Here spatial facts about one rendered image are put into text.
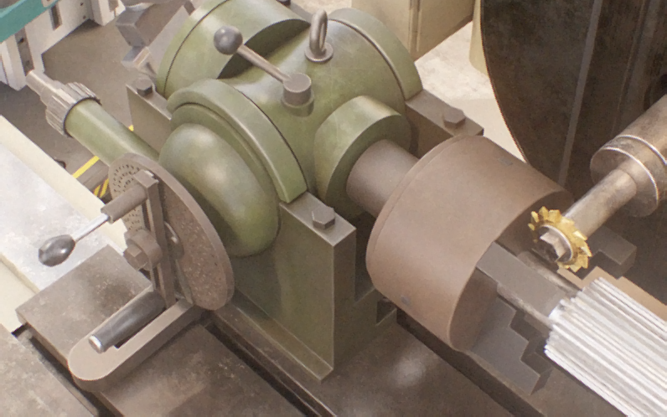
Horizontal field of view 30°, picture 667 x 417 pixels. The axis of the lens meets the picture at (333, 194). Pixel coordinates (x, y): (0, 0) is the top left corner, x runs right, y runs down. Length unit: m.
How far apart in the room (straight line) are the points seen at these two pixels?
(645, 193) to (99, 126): 0.58
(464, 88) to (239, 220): 1.94
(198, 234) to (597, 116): 0.44
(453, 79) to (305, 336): 1.85
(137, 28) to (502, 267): 1.03
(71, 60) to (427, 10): 1.39
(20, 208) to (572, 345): 1.03
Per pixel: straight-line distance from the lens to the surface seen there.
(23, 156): 2.06
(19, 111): 2.70
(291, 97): 1.25
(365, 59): 1.32
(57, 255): 1.18
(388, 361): 1.40
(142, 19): 2.03
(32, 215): 1.93
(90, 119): 1.39
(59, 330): 1.46
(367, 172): 1.26
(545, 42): 1.37
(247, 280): 1.41
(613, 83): 1.31
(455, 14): 1.59
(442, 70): 3.19
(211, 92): 1.25
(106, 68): 2.76
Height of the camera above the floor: 2.17
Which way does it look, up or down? 49 degrees down
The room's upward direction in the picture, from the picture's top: straight up
